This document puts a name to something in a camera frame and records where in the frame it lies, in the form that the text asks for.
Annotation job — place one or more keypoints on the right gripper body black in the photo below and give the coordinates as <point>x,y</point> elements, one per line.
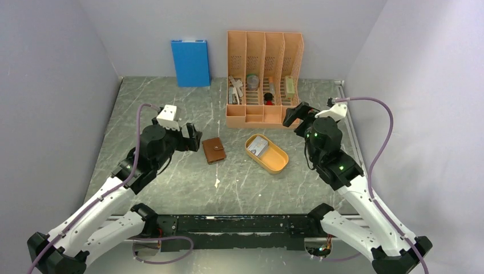
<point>308,116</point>

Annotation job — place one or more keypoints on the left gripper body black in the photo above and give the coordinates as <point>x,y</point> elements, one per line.
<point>179,141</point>

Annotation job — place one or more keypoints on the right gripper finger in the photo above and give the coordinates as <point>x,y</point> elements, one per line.
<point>304,107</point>
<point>290,116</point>

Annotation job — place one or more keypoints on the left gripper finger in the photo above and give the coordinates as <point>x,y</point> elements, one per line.
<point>194,134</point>
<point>192,144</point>

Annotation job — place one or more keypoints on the brown leather card holder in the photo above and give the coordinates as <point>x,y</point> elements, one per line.
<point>214,150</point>

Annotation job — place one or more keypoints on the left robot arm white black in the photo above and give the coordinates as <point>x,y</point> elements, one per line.
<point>77,242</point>

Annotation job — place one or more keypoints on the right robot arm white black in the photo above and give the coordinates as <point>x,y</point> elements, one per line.
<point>387,243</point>

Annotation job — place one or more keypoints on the credit cards stack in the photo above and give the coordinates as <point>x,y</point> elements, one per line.
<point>258,146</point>

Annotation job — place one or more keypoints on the green eraser block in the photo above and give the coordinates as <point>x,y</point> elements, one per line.
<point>289,87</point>

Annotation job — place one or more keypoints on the black red small object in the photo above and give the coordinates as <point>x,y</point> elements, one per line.
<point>268,99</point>

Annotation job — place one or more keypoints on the orange glue stick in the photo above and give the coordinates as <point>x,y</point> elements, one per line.
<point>271,85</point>

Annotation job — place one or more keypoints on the yellow oval tray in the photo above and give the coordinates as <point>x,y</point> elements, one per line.
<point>274,160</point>

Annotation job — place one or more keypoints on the grey round tin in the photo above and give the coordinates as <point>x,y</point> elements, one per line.
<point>252,82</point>

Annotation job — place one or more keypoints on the orange desk organizer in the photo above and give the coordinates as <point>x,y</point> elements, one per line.
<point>265,54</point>

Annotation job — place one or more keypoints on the grey metal clips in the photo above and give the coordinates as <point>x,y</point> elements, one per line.
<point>235,90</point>

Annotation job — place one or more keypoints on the blue box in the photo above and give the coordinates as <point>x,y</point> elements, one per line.
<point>191,62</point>

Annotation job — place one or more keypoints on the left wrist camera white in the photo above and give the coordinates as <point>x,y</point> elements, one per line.
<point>168,118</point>

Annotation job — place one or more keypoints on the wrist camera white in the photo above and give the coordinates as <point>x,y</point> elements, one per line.
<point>168,118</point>
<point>337,112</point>

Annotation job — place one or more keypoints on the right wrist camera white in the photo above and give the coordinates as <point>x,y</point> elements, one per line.
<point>337,112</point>

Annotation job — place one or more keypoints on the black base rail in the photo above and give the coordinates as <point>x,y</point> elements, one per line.
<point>178,232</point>

